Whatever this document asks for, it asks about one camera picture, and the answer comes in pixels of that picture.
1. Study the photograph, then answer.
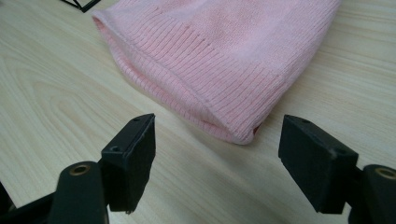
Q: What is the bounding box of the black frame object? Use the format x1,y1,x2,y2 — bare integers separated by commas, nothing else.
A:
61,0,103,14

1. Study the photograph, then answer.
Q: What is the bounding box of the pink knitted hat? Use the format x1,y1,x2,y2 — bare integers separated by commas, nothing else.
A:
92,0,343,146

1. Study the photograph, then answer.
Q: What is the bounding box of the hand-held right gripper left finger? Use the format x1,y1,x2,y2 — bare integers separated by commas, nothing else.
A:
98,113,157,215

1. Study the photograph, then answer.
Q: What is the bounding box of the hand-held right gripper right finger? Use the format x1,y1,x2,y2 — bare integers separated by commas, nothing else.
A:
277,114,364,215

